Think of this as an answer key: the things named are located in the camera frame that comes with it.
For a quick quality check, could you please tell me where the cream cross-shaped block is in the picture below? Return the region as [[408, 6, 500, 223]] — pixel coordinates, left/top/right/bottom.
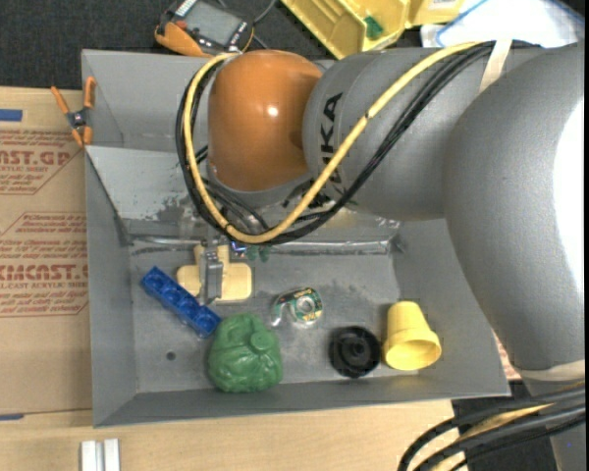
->
[[176, 243, 254, 303]]

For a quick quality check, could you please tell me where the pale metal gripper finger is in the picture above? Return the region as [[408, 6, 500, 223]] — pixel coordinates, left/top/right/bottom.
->
[[209, 260, 225, 299], [200, 251, 215, 308]]

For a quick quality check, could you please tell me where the blue toy brick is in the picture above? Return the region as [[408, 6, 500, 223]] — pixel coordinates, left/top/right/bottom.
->
[[139, 265, 223, 340]]

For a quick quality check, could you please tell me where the grey metal bin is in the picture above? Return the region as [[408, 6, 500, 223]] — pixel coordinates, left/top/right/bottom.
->
[[80, 49, 513, 429]]

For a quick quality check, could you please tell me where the black round disc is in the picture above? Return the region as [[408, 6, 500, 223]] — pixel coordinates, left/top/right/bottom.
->
[[327, 326, 382, 380]]

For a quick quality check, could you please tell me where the green toy lettuce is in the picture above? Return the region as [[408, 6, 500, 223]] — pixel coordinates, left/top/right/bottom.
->
[[205, 312, 285, 394]]

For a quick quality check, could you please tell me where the yellow plastic cup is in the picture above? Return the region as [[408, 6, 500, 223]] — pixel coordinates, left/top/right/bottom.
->
[[381, 300, 444, 372]]

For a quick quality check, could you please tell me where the clear green tape dispenser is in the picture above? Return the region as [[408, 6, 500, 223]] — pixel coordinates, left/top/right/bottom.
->
[[269, 286, 324, 330]]

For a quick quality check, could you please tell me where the brown cardboard board red print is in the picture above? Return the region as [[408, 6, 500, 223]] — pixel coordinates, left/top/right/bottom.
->
[[0, 84, 95, 422]]

